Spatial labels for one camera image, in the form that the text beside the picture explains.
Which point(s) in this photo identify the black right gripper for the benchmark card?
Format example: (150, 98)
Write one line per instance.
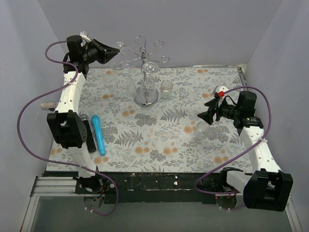
(216, 110)

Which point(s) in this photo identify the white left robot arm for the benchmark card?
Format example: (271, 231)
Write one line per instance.
(66, 126)

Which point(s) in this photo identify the clear wine glass back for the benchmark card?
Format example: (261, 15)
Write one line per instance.
(110, 82)

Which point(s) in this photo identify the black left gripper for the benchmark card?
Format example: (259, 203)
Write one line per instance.
(98, 51)

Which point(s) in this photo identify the short glass front right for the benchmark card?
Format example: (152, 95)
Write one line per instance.
(201, 132)

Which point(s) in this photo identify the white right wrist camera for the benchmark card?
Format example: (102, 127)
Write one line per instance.
(220, 90)

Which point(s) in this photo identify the ribbed stemmed wine glass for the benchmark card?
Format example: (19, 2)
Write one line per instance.
(131, 90)

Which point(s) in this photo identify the black microphone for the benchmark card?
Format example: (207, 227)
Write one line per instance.
(90, 140)

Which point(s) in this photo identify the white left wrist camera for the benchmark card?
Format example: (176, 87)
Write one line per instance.
(85, 38)

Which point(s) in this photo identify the chrome wine glass rack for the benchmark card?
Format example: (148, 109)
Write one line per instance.
(144, 57)

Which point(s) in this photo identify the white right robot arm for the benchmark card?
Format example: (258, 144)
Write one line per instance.
(268, 187)

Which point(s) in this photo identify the clear wine glass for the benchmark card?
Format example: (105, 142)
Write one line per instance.
(119, 58)
(110, 82)
(148, 86)

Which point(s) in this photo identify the ribbed short glass near rack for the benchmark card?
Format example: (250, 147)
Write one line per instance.
(166, 89)

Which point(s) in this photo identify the black base frame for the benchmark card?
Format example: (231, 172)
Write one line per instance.
(157, 187)

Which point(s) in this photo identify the floral table cloth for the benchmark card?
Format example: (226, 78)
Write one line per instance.
(160, 138)

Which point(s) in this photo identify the blue microphone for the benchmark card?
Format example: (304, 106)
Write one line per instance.
(98, 133)

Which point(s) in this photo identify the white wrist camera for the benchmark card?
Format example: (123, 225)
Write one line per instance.
(220, 90)
(85, 38)

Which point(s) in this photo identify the glitter silver microphone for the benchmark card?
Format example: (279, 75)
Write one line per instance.
(51, 106)

